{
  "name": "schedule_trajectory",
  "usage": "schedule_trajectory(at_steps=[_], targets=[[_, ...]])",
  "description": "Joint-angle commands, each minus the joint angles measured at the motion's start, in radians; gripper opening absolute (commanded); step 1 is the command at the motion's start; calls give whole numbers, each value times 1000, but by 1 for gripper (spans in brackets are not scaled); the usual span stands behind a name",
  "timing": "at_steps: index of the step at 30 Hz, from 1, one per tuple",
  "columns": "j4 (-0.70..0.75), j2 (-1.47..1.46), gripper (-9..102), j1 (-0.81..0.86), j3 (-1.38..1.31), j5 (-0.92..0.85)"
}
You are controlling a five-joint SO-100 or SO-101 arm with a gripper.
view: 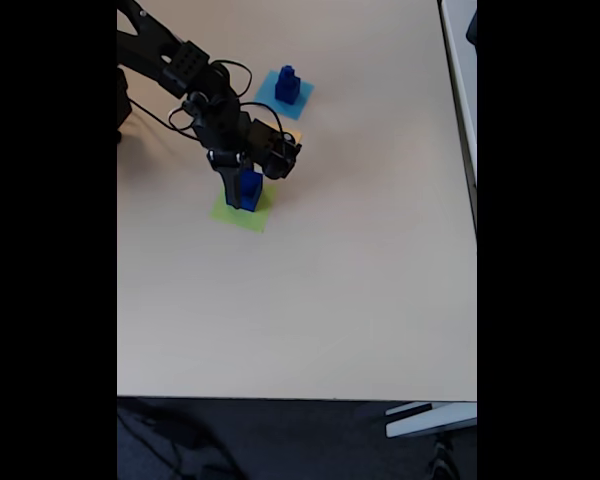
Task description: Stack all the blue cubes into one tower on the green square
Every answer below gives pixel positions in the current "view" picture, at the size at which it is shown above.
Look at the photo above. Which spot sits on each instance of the white side table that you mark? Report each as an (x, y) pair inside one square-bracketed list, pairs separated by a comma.
[(462, 75)]

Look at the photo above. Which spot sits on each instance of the medium blue cube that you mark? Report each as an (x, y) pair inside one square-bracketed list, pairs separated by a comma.
[(286, 94)]

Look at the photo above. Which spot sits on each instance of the green paper square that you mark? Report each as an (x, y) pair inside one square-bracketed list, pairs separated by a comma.
[(255, 220)]

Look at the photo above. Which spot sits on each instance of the blue paper square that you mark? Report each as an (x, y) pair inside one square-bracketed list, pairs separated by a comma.
[(265, 95)]

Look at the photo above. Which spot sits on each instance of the black camera box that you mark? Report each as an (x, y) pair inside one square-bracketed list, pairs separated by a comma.
[(275, 152)]

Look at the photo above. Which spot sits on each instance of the orange paper square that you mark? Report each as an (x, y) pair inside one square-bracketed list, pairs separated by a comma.
[(296, 136)]

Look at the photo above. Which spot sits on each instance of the small blue cube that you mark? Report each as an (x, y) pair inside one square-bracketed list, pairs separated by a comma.
[(287, 80)]

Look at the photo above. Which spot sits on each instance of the white table foot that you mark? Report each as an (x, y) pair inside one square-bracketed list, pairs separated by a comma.
[(430, 420)]

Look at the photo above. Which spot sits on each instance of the dark object on side table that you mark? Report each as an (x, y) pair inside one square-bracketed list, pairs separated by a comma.
[(473, 27)]

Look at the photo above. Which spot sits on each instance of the large blue cube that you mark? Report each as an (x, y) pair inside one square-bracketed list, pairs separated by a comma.
[(252, 192)]

